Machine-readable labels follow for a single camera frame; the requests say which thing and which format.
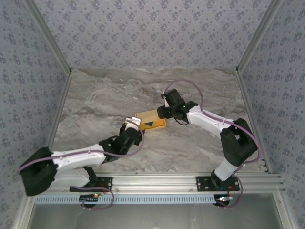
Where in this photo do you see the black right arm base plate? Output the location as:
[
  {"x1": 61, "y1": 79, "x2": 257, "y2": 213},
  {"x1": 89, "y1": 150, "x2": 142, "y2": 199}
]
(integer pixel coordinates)
[{"x1": 195, "y1": 176, "x2": 240, "y2": 192}]

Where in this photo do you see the small black controller board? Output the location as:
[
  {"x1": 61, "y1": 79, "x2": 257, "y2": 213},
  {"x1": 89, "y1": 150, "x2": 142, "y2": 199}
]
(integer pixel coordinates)
[
  {"x1": 79, "y1": 194, "x2": 100, "y2": 204},
  {"x1": 214, "y1": 194, "x2": 234, "y2": 206}
]

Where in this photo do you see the aluminium corner post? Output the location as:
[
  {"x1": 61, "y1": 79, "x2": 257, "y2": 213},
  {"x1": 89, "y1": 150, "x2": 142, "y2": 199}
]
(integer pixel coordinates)
[
  {"x1": 235, "y1": 0, "x2": 285, "y2": 73},
  {"x1": 23, "y1": 0, "x2": 72, "y2": 73}
]

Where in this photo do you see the aluminium side rail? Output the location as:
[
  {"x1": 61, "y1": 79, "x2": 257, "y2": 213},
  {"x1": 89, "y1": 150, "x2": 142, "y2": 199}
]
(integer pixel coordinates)
[{"x1": 45, "y1": 71, "x2": 72, "y2": 150}]

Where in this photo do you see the slotted pale cable duct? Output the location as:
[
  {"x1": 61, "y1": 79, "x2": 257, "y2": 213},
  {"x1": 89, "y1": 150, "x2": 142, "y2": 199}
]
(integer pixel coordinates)
[{"x1": 35, "y1": 193, "x2": 217, "y2": 205}]

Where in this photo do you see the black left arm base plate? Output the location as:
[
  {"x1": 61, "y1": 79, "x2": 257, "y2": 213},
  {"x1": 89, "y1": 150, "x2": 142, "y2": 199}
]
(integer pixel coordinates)
[{"x1": 69, "y1": 176, "x2": 113, "y2": 193}]

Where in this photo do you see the grey metal panel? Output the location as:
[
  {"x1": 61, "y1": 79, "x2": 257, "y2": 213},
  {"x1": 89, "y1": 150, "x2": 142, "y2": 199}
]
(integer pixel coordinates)
[{"x1": 14, "y1": 193, "x2": 294, "y2": 229}]

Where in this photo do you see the yellow paper box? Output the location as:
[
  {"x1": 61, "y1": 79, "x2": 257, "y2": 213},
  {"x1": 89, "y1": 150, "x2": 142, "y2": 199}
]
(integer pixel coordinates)
[{"x1": 134, "y1": 109, "x2": 167, "y2": 132}]

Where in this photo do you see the long grooved aluminium rail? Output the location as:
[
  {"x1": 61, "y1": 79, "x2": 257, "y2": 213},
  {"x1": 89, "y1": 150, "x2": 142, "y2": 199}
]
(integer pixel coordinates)
[{"x1": 25, "y1": 173, "x2": 286, "y2": 194}]

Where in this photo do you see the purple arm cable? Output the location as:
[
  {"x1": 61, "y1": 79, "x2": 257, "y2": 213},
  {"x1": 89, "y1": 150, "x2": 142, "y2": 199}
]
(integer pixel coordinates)
[
  {"x1": 18, "y1": 128, "x2": 145, "y2": 211},
  {"x1": 163, "y1": 79, "x2": 262, "y2": 209}
]

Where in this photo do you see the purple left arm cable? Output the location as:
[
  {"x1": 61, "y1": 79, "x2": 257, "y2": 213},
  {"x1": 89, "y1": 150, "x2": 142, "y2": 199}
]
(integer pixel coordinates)
[{"x1": 18, "y1": 128, "x2": 145, "y2": 211}]

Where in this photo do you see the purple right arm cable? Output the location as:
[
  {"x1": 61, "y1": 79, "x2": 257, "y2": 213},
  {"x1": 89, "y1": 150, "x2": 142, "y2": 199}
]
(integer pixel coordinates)
[{"x1": 163, "y1": 79, "x2": 262, "y2": 209}]

